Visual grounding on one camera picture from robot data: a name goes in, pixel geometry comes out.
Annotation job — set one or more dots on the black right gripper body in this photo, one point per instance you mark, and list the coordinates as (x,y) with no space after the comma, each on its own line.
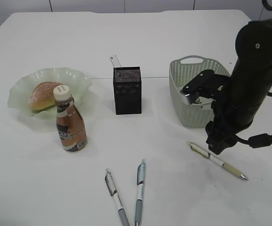
(223,129)

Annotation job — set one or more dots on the cream green ballpoint pen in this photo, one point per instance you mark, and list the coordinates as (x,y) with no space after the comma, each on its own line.
(216,160)

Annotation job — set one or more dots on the light blue pen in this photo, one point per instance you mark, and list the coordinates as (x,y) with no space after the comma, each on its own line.
(140,192)

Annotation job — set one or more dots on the grey white pen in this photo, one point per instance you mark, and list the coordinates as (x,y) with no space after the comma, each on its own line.
(111,186)

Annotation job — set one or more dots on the clear plastic ruler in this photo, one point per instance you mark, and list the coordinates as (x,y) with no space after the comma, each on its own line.
(116,64)

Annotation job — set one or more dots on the brown coffee bottle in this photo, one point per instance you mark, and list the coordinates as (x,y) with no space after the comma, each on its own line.
(69,122)

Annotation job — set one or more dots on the sugared bread roll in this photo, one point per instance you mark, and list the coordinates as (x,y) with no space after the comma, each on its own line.
(42,96)

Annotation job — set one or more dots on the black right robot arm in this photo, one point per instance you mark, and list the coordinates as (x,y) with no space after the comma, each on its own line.
(249,84)

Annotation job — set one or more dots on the pale green woven basket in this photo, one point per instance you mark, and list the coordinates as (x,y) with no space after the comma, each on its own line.
(181,72)

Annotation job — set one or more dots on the black mesh pen holder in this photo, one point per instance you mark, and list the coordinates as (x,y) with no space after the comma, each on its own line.
(127,88)

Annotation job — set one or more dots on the pale green wavy plate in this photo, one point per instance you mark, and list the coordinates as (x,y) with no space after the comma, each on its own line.
(21,91)

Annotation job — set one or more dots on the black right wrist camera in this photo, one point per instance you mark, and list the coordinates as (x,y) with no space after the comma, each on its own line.
(206,84)

